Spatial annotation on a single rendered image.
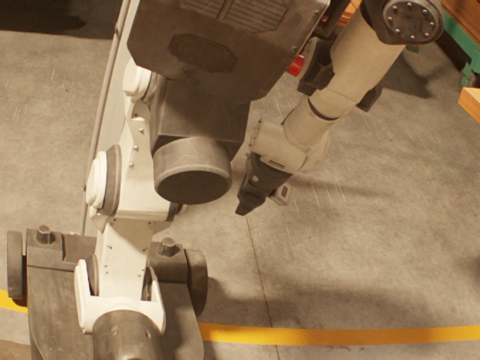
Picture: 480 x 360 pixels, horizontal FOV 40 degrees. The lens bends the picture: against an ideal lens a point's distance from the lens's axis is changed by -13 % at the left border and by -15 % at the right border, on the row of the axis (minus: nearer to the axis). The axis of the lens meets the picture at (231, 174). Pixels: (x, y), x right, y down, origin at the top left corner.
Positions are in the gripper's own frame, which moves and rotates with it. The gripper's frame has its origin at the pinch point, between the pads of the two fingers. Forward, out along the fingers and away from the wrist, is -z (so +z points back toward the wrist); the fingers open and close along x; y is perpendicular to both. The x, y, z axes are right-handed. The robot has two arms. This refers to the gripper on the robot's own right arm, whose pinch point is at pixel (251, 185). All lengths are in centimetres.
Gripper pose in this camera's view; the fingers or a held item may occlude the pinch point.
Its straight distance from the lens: 158.1
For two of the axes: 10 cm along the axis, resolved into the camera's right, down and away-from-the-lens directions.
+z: 2.5, -3.2, -9.1
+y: -9.2, -3.7, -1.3
